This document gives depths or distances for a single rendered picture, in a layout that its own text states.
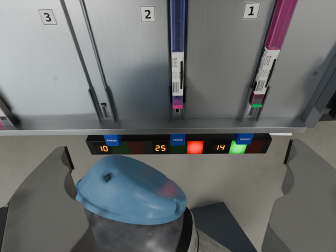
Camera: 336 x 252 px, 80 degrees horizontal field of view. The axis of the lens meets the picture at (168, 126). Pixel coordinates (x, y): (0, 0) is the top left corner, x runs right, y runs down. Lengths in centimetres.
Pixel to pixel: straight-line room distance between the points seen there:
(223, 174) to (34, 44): 96
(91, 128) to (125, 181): 15
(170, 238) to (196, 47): 21
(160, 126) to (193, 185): 79
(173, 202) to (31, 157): 112
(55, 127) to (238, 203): 96
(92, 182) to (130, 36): 17
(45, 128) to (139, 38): 20
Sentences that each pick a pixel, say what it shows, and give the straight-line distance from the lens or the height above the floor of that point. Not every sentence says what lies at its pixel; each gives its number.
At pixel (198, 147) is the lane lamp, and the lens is 38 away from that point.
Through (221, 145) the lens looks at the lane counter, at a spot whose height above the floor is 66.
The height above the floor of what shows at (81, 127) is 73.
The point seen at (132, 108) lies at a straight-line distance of 31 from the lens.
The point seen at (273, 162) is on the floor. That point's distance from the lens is 116.
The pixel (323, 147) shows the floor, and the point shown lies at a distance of 128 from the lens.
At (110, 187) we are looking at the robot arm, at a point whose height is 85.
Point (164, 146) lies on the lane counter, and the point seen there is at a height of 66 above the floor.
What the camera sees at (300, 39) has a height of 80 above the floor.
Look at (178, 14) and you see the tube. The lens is 24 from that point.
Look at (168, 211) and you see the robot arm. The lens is 21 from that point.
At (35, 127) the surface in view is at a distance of 38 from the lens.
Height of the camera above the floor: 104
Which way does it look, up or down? 88 degrees down
